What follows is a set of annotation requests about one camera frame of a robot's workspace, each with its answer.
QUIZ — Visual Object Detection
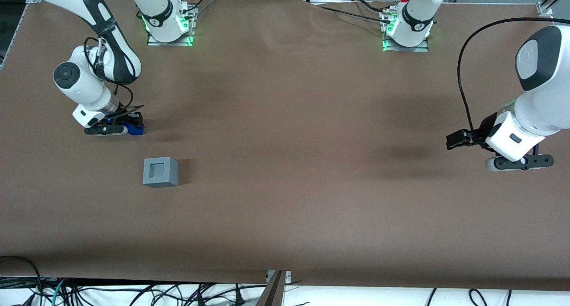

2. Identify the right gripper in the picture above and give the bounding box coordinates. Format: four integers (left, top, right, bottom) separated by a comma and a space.
72, 103, 143, 129

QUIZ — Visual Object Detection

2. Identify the gray square base block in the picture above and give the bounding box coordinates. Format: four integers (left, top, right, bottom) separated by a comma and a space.
142, 156, 179, 188

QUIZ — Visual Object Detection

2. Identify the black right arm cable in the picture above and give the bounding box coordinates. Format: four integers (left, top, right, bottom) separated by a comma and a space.
84, 36, 145, 119

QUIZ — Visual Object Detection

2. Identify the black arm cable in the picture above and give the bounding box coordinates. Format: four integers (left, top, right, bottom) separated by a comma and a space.
84, 36, 145, 119
457, 16, 553, 143

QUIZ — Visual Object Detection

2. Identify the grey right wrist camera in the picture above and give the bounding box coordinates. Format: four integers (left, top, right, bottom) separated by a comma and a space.
84, 124, 129, 137

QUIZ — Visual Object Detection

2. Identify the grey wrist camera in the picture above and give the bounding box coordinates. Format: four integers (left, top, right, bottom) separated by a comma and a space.
84, 124, 129, 137
485, 154, 555, 172

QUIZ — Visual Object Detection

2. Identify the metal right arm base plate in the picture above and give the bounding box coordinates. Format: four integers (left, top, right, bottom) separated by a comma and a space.
147, 4, 198, 47

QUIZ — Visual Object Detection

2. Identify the black looped floor cable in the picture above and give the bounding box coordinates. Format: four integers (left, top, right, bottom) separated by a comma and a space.
0, 255, 44, 306

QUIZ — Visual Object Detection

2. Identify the teal floor cable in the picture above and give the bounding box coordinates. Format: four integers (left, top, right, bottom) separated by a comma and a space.
50, 278, 68, 306

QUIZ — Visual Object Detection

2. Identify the aluminium table edge bracket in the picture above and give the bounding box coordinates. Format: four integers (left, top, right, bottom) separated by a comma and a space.
256, 269, 292, 306

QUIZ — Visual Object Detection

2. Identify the black cable on tabletop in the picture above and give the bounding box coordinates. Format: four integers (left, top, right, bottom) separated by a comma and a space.
317, 0, 395, 25

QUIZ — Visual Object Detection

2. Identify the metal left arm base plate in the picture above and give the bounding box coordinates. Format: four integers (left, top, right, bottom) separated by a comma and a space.
381, 8, 430, 53

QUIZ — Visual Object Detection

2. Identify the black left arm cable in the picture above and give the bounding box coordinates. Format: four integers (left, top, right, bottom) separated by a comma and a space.
457, 16, 553, 143

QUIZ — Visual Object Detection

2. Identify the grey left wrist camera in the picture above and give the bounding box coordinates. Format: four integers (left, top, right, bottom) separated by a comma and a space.
485, 154, 555, 172

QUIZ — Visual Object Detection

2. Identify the aluminium frame profile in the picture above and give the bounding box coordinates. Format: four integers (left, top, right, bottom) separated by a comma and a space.
537, 0, 570, 16

